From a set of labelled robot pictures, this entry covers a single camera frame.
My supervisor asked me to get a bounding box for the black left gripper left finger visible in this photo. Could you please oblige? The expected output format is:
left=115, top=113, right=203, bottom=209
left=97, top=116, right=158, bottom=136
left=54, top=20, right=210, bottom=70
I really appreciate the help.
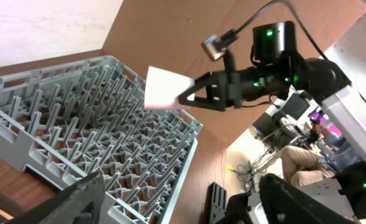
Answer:
left=6, top=171, right=105, bottom=224

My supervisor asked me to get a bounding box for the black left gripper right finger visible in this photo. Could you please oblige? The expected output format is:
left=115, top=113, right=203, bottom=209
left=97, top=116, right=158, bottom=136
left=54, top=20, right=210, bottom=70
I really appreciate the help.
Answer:
left=259, top=174, right=347, bottom=224

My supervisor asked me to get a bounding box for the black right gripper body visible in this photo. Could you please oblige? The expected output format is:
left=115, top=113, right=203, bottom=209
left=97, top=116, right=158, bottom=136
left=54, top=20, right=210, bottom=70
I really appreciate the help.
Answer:
left=226, top=67, right=290, bottom=108

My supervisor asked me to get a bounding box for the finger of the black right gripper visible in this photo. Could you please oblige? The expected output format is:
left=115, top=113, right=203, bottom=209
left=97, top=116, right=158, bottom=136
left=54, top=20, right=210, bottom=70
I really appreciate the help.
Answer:
left=182, top=71, right=227, bottom=96
left=178, top=94, right=226, bottom=111

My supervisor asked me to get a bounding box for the pink plastic cup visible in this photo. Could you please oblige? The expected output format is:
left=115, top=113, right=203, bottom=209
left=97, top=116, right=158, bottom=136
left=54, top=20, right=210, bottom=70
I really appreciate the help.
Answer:
left=144, top=66, right=194, bottom=110

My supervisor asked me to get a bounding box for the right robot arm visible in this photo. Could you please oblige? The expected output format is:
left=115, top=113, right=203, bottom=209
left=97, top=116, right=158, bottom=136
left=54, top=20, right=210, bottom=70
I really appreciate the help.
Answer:
left=178, top=21, right=366, bottom=162

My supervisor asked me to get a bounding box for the grey dishwasher rack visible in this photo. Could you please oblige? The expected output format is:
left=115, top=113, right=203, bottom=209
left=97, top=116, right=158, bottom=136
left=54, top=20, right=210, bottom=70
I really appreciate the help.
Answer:
left=0, top=56, right=203, bottom=223

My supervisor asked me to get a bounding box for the seated person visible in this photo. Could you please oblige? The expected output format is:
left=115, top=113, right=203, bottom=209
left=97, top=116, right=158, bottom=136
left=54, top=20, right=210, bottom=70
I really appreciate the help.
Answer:
left=281, top=119, right=363, bottom=187

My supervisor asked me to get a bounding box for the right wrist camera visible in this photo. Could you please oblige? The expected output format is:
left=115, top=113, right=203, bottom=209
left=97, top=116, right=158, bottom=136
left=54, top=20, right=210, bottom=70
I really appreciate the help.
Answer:
left=201, top=30, right=237, bottom=62

